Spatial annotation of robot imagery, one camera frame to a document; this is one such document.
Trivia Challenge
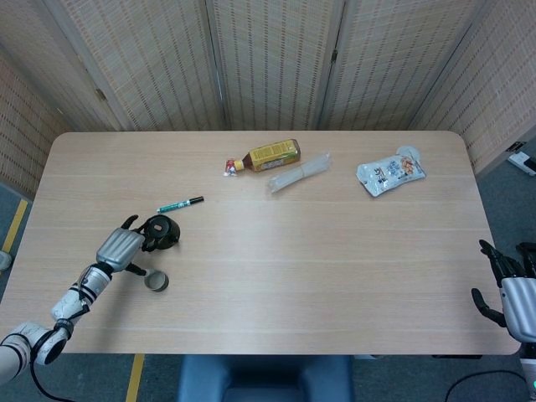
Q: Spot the small grey round cup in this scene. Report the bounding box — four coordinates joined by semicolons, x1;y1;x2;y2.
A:
143;270;171;293

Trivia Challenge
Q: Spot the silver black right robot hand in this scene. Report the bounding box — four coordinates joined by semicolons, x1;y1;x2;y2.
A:
471;239;536;343

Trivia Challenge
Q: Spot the tea bottle yellow label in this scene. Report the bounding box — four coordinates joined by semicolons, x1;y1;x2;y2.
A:
233;138;302;173

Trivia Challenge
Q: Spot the white blue snack bag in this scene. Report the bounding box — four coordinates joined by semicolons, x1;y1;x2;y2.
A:
356;145;428;198

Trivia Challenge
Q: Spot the black cable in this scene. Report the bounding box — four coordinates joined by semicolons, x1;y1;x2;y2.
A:
28;355;79;402
443;368;529;402

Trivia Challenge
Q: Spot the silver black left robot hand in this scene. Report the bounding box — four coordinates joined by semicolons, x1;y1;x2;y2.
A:
95;214;147;277

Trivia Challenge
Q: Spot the clear plastic straw bundle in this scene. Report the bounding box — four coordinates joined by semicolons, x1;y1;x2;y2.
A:
266;151;332;195

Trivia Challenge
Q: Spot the green marker pen black cap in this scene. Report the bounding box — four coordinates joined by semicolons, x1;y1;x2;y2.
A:
156;195;205;214

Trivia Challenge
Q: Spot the dark green teapot with handle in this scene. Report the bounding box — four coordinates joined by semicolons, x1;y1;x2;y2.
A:
140;214;181;254

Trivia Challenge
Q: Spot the white power strip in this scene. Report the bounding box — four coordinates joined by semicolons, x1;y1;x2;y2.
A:
506;152;536;177

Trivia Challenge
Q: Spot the woven bamboo folding screen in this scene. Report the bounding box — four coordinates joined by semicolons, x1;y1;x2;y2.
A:
0;0;536;198

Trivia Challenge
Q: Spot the blue robot base seat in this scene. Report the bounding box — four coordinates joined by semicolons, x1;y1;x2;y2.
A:
178;354;355;402

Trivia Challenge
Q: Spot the yellow floor tape strip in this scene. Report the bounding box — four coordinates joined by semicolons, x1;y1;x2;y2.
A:
2;199;29;255

